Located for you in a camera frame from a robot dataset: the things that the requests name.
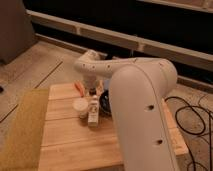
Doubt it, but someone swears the grey cabinet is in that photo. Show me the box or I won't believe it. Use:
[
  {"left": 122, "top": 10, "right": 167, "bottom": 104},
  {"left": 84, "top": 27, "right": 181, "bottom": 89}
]
[{"left": 0, "top": 0, "right": 37, "bottom": 64}]

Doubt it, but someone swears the yellow green mat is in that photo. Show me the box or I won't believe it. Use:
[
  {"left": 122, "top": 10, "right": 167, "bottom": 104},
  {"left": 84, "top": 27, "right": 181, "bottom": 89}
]
[{"left": 0, "top": 89, "right": 49, "bottom": 171}]

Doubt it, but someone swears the black cable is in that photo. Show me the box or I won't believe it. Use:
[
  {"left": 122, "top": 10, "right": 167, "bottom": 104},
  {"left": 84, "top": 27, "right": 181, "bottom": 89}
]
[{"left": 164, "top": 93, "right": 213, "bottom": 171}]

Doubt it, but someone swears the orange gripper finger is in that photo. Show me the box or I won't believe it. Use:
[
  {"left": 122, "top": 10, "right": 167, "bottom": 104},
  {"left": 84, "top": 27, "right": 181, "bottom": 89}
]
[
  {"left": 74, "top": 82, "right": 85, "bottom": 95},
  {"left": 96, "top": 80, "right": 104, "bottom": 96}
]

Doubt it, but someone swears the black bowl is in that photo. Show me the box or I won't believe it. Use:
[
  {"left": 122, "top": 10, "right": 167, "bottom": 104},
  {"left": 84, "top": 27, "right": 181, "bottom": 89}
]
[{"left": 99, "top": 91, "right": 111, "bottom": 115}]

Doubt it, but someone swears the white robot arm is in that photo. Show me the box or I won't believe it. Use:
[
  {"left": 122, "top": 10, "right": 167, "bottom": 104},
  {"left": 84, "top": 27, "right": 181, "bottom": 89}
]
[{"left": 74, "top": 50, "right": 179, "bottom": 171}]

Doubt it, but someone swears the white plastic cup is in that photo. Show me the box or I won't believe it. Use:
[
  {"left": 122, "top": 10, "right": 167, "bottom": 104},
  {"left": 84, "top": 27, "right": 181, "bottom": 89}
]
[{"left": 73, "top": 98, "right": 89, "bottom": 119}]

